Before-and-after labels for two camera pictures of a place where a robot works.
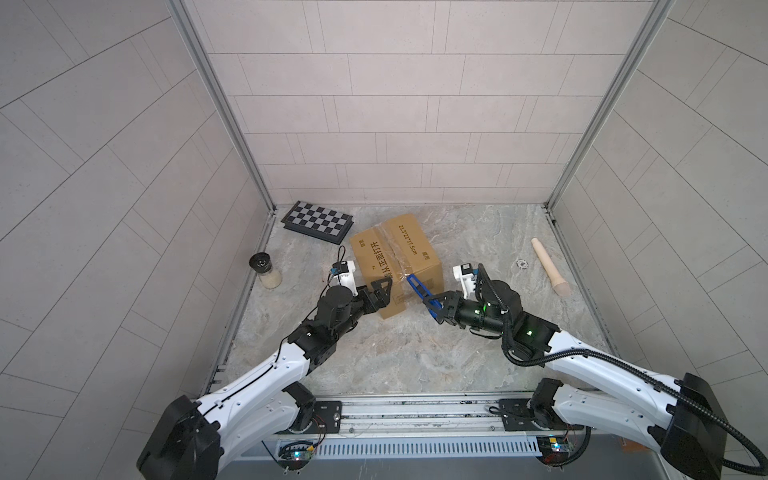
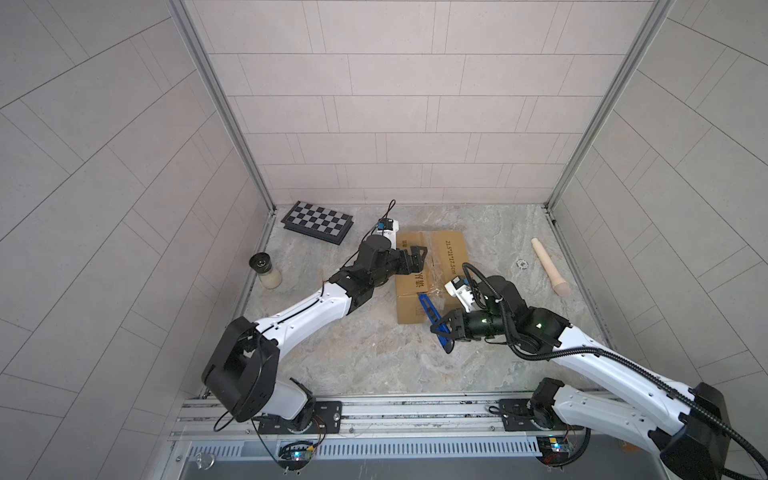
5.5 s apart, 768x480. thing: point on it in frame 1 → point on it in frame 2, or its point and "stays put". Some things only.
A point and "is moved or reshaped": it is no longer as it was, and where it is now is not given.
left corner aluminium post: x=193 y=32 stays put
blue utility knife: x=420 y=289 → x=433 y=316
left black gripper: x=376 y=297 → x=413 y=266
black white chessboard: x=318 y=222 stays put
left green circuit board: x=295 y=455 stays put
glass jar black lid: x=260 y=263 stays put
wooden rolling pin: x=560 y=287 stays put
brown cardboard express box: x=396 y=250 is moved or reshaped
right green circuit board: x=552 y=450 stays put
